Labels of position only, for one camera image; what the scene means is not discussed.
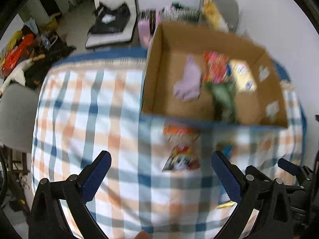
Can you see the red bag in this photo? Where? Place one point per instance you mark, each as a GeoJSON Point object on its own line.
{"type": "Point", "coordinates": [17, 52]}

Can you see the pink cloth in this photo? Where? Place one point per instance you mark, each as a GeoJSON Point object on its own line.
{"type": "Point", "coordinates": [144, 33]}

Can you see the black bag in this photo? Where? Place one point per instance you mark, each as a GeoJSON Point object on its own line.
{"type": "Point", "coordinates": [112, 17]}

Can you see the plaid tablecloth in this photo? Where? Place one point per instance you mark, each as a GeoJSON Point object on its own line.
{"type": "Point", "coordinates": [99, 109]}

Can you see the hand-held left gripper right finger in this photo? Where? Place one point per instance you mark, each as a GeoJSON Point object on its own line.
{"type": "Point", "coordinates": [226, 179]}

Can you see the blue packet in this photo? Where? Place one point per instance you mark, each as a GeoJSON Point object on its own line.
{"type": "Point", "coordinates": [227, 150]}

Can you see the dark clothes pile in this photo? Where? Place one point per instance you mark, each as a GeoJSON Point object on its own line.
{"type": "Point", "coordinates": [49, 57]}

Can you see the cardboard box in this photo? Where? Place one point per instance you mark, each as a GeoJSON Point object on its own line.
{"type": "Point", "coordinates": [159, 79]}

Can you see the striped cloth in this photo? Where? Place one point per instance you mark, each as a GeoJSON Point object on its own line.
{"type": "Point", "coordinates": [179, 15]}

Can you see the grey padded chair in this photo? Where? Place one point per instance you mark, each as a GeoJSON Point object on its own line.
{"type": "Point", "coordinates": [230, 7]}

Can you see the yellow bag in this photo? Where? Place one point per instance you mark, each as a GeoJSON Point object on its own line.
{"type": "Point", "coordinates": [52, 22]}

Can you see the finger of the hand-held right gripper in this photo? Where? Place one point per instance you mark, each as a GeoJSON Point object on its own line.
{"type": "Point", "coordinates": [289, 166]}
{"type": "Point", "coordinates": [259, 173]}

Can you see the gold wrapper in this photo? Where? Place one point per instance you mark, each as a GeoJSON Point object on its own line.
{"type": "Point", "coordinates": [226, 205]}

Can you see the yellow packet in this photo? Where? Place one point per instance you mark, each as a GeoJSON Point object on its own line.
{"type": "Point", "coordinates": [243, 76]}

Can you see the red snack packet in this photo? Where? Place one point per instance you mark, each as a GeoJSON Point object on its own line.
{"type": "Point", "coordinates": [215, 67]}

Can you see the white goose plush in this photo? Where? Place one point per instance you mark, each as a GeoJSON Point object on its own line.
{"type": "Point", "coordinates": [21, 72]}

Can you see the purple sock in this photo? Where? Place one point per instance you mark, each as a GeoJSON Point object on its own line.
{"type": "Point", "coordinates": [188, 82]}

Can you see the orange snack packet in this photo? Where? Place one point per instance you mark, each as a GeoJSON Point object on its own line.
{"type": "Point", "coordinates": [182, 149]}

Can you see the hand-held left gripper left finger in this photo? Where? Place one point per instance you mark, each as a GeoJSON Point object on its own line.
{"type": "Point", "coordinates": [98, 176]}

